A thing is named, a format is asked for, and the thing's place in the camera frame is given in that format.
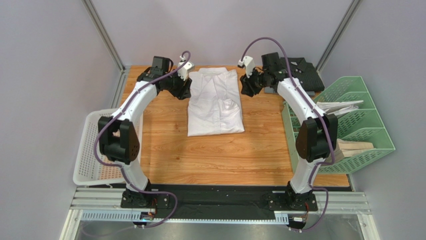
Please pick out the green file organizer rack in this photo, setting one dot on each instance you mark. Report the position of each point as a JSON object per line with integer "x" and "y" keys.
{"x": 361, "y": 125}

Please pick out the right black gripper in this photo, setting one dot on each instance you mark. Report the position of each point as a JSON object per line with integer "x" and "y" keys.
{"x": 248, "y": 86}

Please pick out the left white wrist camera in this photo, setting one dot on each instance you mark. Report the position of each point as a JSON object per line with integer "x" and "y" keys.
{"x": 184, "y": 69}

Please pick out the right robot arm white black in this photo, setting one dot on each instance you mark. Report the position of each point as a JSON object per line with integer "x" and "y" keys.
{"x": 317, "y": 136}

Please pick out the folded grey shirt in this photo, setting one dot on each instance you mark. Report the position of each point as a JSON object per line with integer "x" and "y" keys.
{"x": 309, "y": 94}

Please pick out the white plastic basket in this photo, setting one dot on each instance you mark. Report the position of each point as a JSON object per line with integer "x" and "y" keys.
{"x": 86, "y": 153}

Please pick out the aluminium frame rail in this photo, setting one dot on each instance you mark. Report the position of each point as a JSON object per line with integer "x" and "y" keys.
{"x": 100, "y": 27}

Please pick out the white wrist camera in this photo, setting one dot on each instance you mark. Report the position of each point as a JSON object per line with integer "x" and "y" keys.
{"x": 247, "y": 62}
{"x": 184, "y": 69}

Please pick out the stack of white papers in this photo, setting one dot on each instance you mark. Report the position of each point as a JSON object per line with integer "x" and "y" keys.
{"x": 339, "y": 108}

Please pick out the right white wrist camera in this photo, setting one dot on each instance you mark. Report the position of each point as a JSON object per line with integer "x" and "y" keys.
{"x": 247, "y": 62}

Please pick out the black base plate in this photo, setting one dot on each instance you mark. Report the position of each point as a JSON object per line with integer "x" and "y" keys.
{"x": 220, "y": 202}

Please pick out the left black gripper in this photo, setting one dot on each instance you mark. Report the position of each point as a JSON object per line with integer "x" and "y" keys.
{"x": 184, "y": 92}

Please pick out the folded dark striped shirt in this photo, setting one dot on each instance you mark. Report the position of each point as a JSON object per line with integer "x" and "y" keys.
{"x": 307, "y": 74}

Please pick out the brown paper stack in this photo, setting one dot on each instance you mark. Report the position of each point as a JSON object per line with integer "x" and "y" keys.
{"x": 347, "y": 149}

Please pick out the white long sleeve shirt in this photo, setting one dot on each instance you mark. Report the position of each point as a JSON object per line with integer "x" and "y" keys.
{"x": 214, "y": 107}

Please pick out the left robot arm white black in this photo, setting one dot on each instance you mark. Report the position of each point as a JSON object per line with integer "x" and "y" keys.
{"x": 148, "y": 85}

